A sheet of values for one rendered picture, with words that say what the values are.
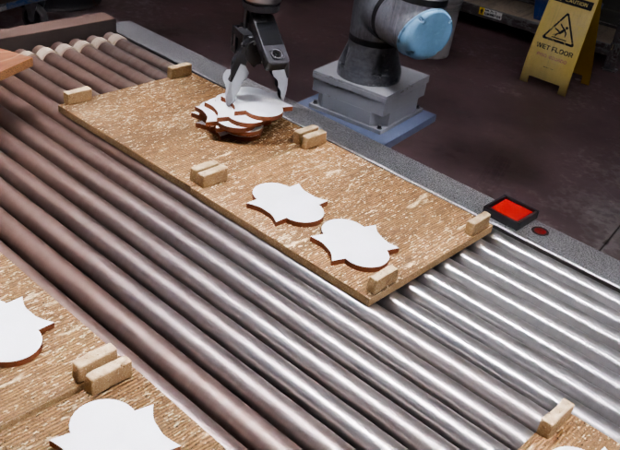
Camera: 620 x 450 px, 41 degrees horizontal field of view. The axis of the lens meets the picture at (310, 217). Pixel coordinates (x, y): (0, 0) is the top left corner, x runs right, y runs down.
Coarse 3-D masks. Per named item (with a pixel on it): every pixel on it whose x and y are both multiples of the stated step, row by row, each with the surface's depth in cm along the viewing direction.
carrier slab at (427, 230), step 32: (288, 160) 158; (320, 160) 160; (352, 160) 161; (192, 192) 145; (224, 192) 145; (320, 192) 149; (352, 192) 150; (384, 192) 152; (416, 192) 153; (256, 224) 137; (288, 224) 138; (320, 224) 140; (384, 224) 142; (416, 224) 143; (448, 224) 145; (320, 256) 131; (416, 256) 134; (448, 256) 138; (352, 288) 125; (384, 288) 126
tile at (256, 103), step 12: (240, 96) 166; (252, 96) 166; (264, 96) 167; (276, 96) 168; (240, 108) 161; (252, 108) 161; (264, 108) 162; (276, 108) 163; (288, 108) 165; (264, 120) 159
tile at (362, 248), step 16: (336, 224) 138; (352, 224) 139; (320, 240) 133; (336, 240) 134; (352, 240) 134; (368, 240) 135; (384, 240) 136; (336, 256) 130; (352, 256) 130; (368, 256) 131; (384, 256) 131
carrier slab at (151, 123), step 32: (96, 96) 173; (128, 96) 175; (160, 96) 177; (192, 96) 179; (96, 128) 160; (128, 128) 162; (160, 128) 163; (192, 128) 165; (288, 128) 170; (160, 160) 152; (192, 160) 153; (224, 160) 155; (256, 160) 156
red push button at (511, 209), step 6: (498, 204) 155; (504, 204) 155; (510, 204) 155; (516, 204) 156; (498, 210) 153; (504, 210) 153; (510, 210) 153; (516, 210) 153; (522, 210) 154; (528, 210) 154; (510, 216) 151; (516, 216) 152; (522, 216) 152
